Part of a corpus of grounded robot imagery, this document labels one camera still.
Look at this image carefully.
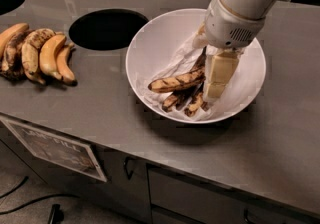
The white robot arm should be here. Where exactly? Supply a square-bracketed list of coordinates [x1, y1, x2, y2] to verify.
[193, 0, 277, 102]

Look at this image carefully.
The middle dark banana in bowl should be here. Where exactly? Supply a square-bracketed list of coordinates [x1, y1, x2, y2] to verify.
[162, 48, 206, 112]

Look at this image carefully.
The framed landfill sign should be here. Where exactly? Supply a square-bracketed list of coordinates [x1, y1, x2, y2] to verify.
[2, 119, 107, 182]

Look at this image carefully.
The dark banana in bowl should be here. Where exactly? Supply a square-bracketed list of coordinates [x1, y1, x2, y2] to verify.
[162, 48, 206, 112]
[184, 86, 208, 117]

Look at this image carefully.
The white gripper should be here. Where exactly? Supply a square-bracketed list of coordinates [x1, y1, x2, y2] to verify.
[192, 0, 265, 102]

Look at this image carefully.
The black object on floor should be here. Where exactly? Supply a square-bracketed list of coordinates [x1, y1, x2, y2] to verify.
[47, 204, 64, 224]

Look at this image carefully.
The small yellow banana right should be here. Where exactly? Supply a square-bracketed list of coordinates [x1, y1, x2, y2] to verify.
[56, 43, 77, 86]

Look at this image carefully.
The black floor cable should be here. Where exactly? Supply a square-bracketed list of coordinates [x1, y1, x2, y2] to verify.
[0, 175, 30, 200]
[0, 193, 80, 216]

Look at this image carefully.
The lower dark banana in bowl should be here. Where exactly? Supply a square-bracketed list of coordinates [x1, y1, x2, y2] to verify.
[184, 86, 208, 117]

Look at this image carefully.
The black cabinet handle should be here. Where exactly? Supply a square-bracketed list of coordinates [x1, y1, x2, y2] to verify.
[123, 155, 136, 181]

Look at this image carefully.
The leftmost yellow banana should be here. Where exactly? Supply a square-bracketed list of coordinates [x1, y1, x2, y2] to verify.
[0, 23, 29, 59]

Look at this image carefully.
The white bowl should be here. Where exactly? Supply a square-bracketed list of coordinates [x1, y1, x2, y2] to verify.
[126, 9, 266, 124]

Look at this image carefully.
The spotted yellow brown banana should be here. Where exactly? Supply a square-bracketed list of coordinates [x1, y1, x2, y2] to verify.
[22, 28, 55, 85]

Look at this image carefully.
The black drawer handle right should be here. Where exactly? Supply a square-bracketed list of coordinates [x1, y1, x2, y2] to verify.
[243, 209, 255, 224]

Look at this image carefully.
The bright yellow banana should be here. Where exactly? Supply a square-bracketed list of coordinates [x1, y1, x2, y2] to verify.
[39, 34, 66, 80]

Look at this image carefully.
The dark brown overripe banana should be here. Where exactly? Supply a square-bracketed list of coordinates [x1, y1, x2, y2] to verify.
[1, 30, 31, 81]

